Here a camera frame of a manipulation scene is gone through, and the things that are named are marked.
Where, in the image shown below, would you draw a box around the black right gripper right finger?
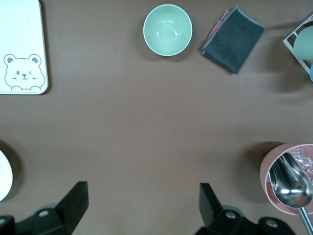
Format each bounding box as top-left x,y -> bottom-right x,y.
195,182 -> 294,235

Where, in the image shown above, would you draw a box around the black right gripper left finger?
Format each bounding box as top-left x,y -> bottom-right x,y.
0,181 -> 89,235

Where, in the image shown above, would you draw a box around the white round plate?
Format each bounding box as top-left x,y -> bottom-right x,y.
0,149 -> 14,203

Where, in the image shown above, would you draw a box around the pink bowl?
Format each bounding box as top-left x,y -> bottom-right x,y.
259,143 -> 313,216

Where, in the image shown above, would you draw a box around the metal scoop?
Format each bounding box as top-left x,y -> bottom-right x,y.
268,153 -> 313,235

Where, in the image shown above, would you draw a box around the clear crumpled plastic wrap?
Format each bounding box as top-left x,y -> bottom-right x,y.
287,144 -> 313,183

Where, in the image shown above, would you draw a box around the folded grey cloth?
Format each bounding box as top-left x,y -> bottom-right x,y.
201,5 -> 266,74

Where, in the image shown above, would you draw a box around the cream tray with bear print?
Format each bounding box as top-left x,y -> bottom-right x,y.
0,0 -> 49,95

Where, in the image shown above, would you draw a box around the pale green bowl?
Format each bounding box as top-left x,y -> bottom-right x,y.
143,4 -> 193,57

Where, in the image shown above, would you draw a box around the pale green cup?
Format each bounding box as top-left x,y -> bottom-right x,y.
293,25 -> 313,62

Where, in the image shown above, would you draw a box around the white wire rack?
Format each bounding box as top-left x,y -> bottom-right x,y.
283,12 -> 313,83

